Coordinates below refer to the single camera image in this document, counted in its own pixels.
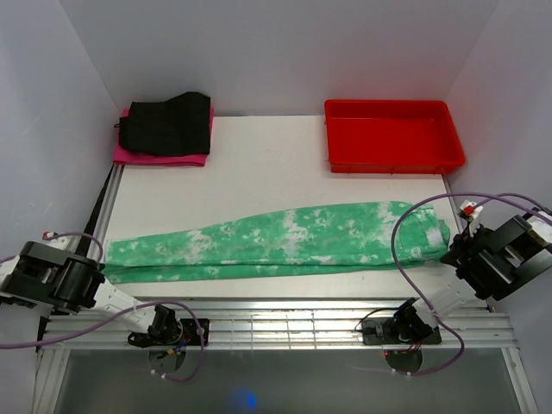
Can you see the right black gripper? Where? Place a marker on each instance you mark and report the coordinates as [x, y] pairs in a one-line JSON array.
[[461, 242]]

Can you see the aluminium rail frame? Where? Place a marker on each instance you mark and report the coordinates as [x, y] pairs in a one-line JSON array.
[[309, 312]]

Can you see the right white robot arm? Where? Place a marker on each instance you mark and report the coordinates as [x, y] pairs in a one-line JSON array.
[[488, 263]]

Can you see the black folded trousers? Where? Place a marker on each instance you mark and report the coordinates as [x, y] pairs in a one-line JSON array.
[[179, 126]]

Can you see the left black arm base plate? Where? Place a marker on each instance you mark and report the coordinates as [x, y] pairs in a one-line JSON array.
[[184, 331]]

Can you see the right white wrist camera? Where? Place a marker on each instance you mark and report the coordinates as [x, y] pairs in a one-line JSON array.
[[470, 212]]

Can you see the green tie-dye trousers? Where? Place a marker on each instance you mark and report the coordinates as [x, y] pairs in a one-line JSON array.
[[337, 238]]

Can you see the pink folded trousers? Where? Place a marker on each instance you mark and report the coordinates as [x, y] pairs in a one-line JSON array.
[[123, 156]]

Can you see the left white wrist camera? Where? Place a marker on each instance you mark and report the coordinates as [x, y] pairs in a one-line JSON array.
[[53, 237]]

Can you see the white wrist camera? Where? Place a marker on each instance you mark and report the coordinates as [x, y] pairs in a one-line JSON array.
[[470, 212], [53, 237]]

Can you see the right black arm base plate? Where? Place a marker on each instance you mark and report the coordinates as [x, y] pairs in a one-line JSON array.
[[375, 332]]

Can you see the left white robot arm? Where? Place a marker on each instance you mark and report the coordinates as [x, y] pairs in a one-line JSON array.
[[49, 274]]

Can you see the red plastic tray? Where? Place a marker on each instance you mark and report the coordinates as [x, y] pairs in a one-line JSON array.
[[391, 137]]

